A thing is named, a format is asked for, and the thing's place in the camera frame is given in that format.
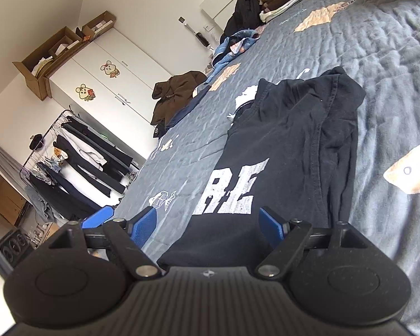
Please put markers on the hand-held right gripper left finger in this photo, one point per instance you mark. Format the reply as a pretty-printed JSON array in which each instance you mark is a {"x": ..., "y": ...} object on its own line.
[{"x": 145, "y": 224}]

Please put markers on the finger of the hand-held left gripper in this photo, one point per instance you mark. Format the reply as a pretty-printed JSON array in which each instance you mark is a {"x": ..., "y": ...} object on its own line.
[{"x": 98, "y": 217}]

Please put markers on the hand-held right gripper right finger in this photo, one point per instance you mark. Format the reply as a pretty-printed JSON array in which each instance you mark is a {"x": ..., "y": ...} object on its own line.
[{"x": 271, "y": 224}]

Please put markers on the black printed t-shirt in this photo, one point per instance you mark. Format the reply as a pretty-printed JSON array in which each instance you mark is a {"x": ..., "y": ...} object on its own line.
[{"x": 287, "y": 140}]

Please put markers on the clothes rack with hanging clothes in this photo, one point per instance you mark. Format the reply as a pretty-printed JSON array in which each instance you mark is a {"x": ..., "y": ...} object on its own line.
[{"x": 80, "y": 161}]

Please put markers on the blue patterned clothes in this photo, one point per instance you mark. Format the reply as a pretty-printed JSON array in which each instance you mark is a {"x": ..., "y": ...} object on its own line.
[{"x": 234, "y": 45}]

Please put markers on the wooden cabinet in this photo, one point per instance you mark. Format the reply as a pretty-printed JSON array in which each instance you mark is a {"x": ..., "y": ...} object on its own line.
[{"x": 3, "y": 199}]

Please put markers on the black hat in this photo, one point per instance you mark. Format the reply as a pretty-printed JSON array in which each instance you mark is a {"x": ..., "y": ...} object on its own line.
[{"x": 36, "y": 141}]

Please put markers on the cartoon mouse sticker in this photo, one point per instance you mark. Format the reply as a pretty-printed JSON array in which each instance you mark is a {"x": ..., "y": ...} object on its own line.
[
  {"x": 109, "y": 69},
  {"x": 85, "y": 92}
]

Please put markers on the navy blue garment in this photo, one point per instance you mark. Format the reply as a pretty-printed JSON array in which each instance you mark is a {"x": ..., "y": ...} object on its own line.
[{"x": 192, "y": 105}]

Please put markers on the brown jacket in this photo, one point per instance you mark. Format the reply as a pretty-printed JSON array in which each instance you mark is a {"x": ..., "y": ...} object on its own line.
[{"x": 175, "y": 94}]

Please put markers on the white wardrobe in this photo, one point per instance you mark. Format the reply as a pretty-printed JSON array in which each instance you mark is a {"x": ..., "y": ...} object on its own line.
[{"x": 136, "y": 77}]

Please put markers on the large cardboard box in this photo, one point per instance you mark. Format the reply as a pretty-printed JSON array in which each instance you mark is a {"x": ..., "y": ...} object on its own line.
[{"x": 38, "y": 73}]

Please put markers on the grey printed bedspread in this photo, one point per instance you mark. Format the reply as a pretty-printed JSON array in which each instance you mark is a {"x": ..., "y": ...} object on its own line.
[{"x": 388, "y": 94}]

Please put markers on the small cardboard box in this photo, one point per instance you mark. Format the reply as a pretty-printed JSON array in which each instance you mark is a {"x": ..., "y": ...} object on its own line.
[{"x": 98, "y": 24}]

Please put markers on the black hair brush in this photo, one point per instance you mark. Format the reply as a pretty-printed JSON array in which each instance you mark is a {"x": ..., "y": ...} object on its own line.
[{"x": 203, "y": 39}]

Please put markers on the black jacket pile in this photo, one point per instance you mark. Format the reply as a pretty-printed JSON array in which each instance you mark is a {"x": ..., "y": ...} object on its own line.
[{"x": 248, "y": 7}]

